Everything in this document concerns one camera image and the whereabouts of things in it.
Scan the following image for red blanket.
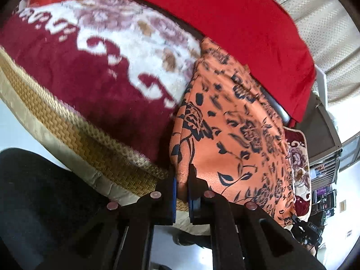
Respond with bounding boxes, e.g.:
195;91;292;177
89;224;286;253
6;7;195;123
114;0;317;124

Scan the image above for cream dotted curtain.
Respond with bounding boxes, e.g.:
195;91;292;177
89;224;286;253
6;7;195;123
250;0;360;107

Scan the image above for woven straw mat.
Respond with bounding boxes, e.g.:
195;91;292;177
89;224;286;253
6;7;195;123
0;46;192;228

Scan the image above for brown slipper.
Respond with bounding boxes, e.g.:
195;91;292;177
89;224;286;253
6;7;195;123
173;228;211;249

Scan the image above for person's black trousers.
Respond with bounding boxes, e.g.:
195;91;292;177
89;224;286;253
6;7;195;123
0;148;119;270

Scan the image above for maroon floral plush blanket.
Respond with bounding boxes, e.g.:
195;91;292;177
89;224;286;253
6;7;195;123
0;0;311;225

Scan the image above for grey cloth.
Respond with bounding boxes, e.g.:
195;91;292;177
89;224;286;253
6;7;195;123
260;86;291;124

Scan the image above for orange floral garment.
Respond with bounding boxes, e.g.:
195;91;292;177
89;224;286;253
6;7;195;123
169;36;297;228

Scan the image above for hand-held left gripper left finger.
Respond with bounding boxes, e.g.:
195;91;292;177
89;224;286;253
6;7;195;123
81;164;178;270

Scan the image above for glass display cabinet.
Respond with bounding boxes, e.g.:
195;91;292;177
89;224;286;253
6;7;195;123
308;135;360;225

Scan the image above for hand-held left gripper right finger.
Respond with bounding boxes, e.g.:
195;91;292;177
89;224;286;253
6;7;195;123
188;163;327;270

